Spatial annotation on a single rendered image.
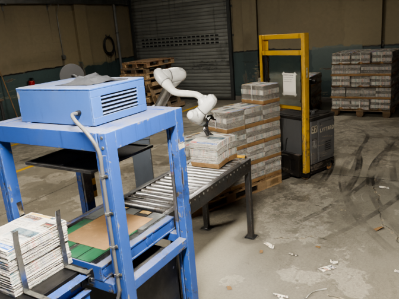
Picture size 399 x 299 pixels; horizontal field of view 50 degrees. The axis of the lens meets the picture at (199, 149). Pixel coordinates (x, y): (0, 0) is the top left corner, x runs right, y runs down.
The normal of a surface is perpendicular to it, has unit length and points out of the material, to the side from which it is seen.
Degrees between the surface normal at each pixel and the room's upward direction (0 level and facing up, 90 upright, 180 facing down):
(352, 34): 90
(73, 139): 90
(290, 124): 90
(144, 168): 90
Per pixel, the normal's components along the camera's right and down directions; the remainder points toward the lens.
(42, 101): -0.51, 0.27
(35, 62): 0.85, 0.07
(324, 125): 0.61, 0.17
